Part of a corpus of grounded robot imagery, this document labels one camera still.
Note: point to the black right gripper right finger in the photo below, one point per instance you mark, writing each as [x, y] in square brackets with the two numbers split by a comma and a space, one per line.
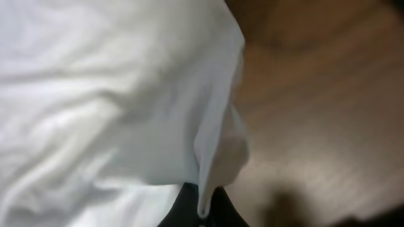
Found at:
[222, 212]

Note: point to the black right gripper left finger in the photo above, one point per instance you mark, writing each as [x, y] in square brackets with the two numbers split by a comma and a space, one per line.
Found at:
[183, 212]

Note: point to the white printed t-shirt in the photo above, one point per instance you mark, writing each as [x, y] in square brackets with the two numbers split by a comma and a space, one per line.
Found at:
[109, 107]

